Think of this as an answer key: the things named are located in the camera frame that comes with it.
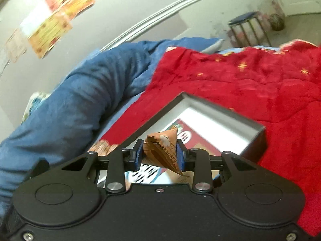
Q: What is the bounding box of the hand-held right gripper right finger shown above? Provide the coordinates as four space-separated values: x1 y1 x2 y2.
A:
176 139 254 194

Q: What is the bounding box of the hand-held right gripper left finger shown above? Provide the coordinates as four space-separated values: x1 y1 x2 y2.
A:
61 139 144 194

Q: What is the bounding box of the brown snack packet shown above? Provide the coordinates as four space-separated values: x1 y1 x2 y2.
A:
144 127 184 175

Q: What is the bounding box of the dark grey box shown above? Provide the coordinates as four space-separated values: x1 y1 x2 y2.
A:
98 92 267 185

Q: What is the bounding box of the blue duvet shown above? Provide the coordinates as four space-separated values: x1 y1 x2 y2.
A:
0 37 225 219

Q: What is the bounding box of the red teddy bear blanket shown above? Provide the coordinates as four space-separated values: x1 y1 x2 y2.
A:
89 39 321 238

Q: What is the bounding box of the white blue patterned pillow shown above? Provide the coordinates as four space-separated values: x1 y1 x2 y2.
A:
21 92 52 125

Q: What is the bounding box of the blue-topped metal stool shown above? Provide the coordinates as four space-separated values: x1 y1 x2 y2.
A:
228 11 272 48

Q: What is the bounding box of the dark patterned ball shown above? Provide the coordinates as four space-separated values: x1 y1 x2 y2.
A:
269 13 285 31

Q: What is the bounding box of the white wall moulding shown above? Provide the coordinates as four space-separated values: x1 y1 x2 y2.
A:
100 0 276 52

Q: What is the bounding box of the large yellow wall poster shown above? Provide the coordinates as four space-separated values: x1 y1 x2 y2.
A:
27 12 73 59

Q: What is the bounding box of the orange yellow wall poster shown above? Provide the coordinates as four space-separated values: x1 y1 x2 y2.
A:
61 0 96 19

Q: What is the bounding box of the pale pink wall poster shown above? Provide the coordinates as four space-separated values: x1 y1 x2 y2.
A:
5 29 28 63

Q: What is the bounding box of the white wall paper sheet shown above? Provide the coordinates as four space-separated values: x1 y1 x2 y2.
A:
20 5 54 34

